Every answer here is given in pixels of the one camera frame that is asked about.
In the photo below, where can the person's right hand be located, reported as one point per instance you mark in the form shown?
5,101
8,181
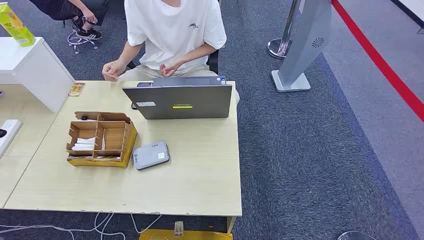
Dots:
113,69

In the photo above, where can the person's left hand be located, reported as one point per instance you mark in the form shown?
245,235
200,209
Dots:
169,69

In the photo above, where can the person's right forearm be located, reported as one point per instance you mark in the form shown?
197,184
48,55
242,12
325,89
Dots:
129,54

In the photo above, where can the person's left forearm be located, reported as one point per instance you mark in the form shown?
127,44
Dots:
198,54

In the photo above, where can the wooden card organizer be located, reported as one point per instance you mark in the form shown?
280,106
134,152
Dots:
114,136

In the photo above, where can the single white card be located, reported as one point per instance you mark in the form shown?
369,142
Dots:
103,143

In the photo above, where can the crouching person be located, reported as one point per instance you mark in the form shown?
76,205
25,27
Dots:
63,8

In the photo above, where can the grey card reader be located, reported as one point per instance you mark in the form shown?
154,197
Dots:
150,155

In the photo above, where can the grey laptop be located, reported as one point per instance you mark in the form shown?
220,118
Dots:
185,101

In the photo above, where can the chrome chair base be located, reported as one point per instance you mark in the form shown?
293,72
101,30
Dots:
76,41

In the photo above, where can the small black object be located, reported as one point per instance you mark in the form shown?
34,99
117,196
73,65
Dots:
84,118

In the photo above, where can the white cabinet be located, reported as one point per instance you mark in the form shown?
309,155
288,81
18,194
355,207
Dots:
33,69

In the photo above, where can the stack of white cards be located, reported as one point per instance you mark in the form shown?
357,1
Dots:
84,145

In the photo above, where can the green yellow drink carton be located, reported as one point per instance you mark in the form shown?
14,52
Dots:
15,28

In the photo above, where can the white power strip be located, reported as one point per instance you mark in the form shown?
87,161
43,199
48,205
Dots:
10,132

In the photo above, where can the black plug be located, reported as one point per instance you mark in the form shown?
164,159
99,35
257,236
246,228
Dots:
2,133

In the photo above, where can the grey kiosk stand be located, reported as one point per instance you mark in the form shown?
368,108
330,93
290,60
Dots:
304,43

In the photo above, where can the round chrome base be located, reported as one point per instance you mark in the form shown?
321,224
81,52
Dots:
356,236

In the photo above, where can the chrome stanchion post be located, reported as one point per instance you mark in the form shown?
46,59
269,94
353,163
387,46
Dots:
281,46

